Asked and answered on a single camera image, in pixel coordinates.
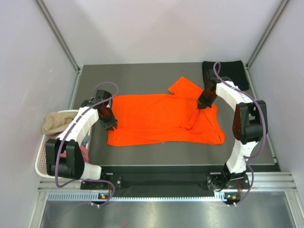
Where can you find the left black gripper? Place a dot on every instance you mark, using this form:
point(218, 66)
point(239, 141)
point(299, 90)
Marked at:
point(112, 122)

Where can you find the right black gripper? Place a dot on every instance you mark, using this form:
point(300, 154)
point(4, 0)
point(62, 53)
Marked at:
point(202, 103)

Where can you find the orange t shirt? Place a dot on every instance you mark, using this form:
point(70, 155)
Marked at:
point(172, 117)

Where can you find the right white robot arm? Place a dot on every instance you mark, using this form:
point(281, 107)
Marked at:
point(249, 124)

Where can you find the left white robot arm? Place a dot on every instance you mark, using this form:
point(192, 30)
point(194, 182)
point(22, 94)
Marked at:
point(73, 165)

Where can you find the blue grey garment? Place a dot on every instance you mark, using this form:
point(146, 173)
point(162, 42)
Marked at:
point(86, 141)

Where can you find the folded black t shirt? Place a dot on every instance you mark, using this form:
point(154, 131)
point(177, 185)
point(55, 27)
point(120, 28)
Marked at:
point(234, 70)

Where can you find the beige t shirt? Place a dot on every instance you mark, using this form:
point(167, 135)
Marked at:
point(57, 122)

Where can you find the pink t shirt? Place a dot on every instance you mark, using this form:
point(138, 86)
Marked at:
point(84, 152)

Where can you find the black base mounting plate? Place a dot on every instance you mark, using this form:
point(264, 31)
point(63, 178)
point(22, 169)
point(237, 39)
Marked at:
point(169, 181)

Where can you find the white laundry basket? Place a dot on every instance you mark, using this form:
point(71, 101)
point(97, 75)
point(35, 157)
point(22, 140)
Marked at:
point(40, 163)

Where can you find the slotted cable duct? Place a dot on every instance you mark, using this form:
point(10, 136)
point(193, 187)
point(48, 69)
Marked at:
point(100, 197)

